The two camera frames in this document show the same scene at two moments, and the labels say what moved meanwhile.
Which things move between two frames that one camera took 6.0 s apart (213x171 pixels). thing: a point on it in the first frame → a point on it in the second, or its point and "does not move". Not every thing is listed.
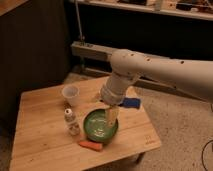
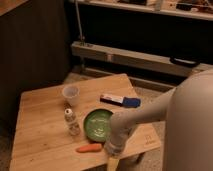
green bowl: (96, 128) does not move
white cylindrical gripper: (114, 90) → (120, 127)
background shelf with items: (197, 9) does not move
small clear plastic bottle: (71, 125) does not move
